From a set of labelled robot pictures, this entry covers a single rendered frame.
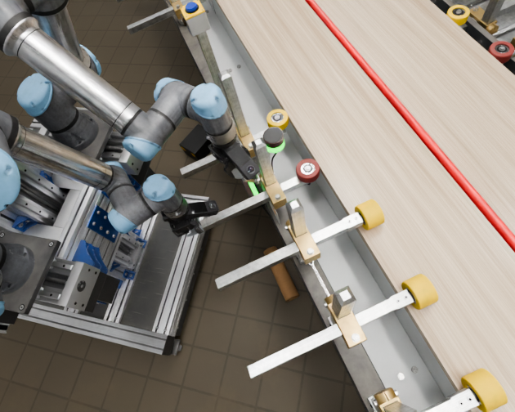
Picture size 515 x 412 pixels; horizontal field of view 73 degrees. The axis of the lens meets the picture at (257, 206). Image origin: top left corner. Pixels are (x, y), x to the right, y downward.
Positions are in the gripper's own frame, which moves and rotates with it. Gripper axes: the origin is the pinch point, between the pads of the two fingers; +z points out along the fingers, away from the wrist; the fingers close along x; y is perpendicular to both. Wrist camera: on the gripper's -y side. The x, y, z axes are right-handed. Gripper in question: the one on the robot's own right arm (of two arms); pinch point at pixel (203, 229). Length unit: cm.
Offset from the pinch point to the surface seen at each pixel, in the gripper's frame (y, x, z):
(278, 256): -19.8, 25.3, -13.6
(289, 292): -19, 17, 74
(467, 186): -35, 49, -82
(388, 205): -58, 24, -8
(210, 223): -3.7, 1.2, -3.5
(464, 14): -125, -33, -9
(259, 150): -27.9, -2.3, -26.5
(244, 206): -17.0, 0.7, -3.6
